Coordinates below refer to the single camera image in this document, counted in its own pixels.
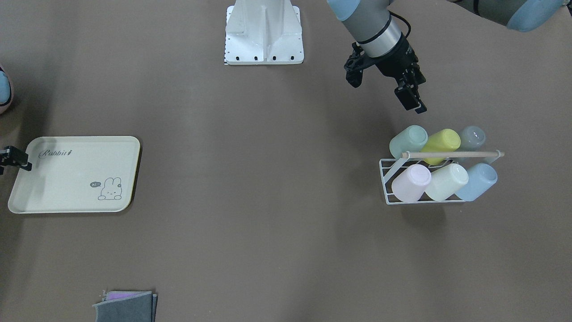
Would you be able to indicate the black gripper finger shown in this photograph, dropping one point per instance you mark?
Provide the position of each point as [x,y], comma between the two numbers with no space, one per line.
[421,108]
[406,97]
[11,156]

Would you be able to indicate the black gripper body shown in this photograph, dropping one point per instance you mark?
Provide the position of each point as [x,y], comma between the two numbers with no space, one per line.
[397,59]

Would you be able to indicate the green cup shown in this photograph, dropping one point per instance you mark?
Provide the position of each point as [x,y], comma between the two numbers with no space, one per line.
[412,139]

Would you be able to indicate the cream rabbit serving tray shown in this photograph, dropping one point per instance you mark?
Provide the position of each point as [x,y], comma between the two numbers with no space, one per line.
[73,174]

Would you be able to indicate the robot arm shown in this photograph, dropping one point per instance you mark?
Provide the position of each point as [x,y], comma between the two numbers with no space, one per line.
[379,41]

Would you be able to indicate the yellow cup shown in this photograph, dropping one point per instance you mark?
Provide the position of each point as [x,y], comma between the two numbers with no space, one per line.
[446,140]

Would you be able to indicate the grey cup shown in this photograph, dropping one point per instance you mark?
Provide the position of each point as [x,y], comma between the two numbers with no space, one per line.
[471,139]

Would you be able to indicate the cream cup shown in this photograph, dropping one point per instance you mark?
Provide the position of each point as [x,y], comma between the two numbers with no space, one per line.
[446,181]

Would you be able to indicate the pink cup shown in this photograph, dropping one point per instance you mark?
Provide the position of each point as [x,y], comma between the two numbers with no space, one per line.
[411,184]

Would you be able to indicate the blue cup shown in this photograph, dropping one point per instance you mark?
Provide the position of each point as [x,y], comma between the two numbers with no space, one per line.
[481,177]

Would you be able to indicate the folded grey cloth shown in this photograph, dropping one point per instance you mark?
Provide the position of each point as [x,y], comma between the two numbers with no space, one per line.
[126,306]

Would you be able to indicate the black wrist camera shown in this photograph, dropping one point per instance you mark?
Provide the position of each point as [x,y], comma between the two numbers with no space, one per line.
[355,65]

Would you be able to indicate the white wire cup rack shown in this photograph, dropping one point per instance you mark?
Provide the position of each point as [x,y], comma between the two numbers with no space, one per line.
[391,168]

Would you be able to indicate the wooden rack handle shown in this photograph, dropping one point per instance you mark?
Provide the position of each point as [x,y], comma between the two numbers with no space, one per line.
[456,154]

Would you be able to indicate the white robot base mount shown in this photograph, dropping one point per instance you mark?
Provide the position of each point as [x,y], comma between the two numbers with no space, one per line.
[263,32]

